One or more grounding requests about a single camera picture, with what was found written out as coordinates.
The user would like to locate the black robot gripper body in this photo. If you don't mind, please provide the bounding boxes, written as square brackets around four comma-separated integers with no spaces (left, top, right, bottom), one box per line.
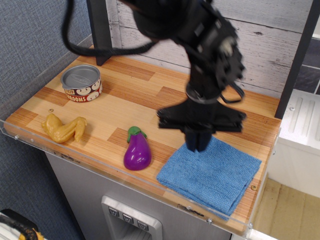
[157,99,247,133]

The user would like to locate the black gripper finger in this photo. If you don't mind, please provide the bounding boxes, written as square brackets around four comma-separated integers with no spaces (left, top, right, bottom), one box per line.
[198,129,212,152]
[184,126,199,152]

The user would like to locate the blue cloth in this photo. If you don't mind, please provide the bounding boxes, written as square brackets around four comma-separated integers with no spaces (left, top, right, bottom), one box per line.
[156,137,262,221]

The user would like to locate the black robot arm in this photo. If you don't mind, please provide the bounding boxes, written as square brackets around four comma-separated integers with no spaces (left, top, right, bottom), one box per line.
[126,0,246,152]

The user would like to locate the purple toy eggplant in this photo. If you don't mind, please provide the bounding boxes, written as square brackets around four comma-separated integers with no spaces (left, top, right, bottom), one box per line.
[123,126,152,171]

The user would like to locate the white appliance at right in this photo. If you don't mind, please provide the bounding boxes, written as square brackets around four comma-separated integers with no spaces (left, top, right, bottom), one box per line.
[267,90,320,197]

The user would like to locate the grey cabinet with dispenser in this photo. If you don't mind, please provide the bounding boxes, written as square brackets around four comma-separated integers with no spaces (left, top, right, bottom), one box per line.
[46,153,232,240]

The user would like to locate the mushroom tin can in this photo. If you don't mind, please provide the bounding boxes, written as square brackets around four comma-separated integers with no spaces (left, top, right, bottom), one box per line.
[60,64,103,103]

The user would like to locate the yellow toy chicken wing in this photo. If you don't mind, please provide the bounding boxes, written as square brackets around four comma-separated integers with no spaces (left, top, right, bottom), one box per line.
[41,113,87,143]

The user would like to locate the yellow black object bottom left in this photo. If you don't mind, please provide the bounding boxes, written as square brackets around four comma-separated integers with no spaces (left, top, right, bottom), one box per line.
[0,208,46,240]

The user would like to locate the right black frame post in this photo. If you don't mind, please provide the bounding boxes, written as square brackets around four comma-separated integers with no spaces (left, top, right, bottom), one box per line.
[274,0,320,120]

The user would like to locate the black frame post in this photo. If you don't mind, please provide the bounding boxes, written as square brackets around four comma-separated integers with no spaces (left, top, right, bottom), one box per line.
[86,0,113,50]
[274,0,320,120]

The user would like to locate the black braided cable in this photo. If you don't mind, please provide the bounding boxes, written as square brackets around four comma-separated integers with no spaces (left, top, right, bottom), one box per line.
[61,0,157,57]

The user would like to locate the left black frame post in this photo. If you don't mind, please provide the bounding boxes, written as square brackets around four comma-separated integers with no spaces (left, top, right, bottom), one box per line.
[86,0,113,50]

